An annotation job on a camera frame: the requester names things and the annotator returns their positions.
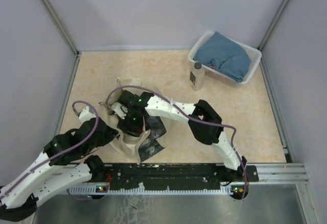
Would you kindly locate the aluminium frame rail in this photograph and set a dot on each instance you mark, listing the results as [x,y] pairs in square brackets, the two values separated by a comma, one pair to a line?
[59,24]

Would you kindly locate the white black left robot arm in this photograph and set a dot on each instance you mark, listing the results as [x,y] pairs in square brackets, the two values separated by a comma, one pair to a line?
[64,162]

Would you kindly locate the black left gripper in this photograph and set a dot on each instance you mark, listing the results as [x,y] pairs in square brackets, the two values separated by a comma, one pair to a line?
[110,133]

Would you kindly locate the clear square bottle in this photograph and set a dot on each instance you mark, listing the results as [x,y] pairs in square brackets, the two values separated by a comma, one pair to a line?
[197,73]

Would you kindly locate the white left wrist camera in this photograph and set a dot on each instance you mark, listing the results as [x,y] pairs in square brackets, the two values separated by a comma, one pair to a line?
[86,114]

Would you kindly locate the blue folded towel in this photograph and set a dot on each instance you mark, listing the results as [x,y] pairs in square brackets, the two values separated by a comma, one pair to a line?
[225,55]

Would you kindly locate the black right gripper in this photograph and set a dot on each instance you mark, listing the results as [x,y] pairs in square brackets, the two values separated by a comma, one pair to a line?
[125,126]

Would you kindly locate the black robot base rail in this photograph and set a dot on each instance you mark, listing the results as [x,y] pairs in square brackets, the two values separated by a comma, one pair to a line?
[170,179]

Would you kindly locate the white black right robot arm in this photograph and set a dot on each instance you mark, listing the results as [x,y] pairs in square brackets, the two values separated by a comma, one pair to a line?
[204,122]

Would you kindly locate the white plastic basket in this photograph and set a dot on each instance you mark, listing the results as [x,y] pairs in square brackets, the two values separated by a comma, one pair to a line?
[254,54]

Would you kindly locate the cream canvas tote bag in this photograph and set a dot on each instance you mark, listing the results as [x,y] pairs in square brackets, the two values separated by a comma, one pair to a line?
[150,142]

